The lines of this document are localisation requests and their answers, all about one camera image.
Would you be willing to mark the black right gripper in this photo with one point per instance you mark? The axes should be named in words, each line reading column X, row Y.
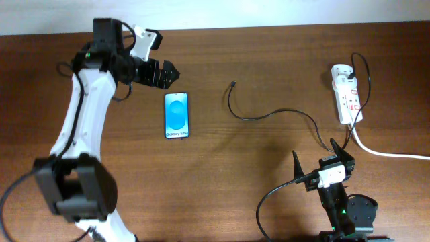
column 343, row 157

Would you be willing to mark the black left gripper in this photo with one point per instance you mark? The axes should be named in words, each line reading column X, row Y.
column 164, row 81

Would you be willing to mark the blue screen smartphone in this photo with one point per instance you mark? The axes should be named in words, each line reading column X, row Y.
column 176, row 115

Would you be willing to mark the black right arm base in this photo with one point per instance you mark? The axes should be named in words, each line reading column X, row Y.
column 351, row 218

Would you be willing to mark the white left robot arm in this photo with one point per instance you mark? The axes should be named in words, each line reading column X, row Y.
column 72, row 180

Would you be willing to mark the white power strip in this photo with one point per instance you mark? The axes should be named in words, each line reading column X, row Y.
column 346, row 94

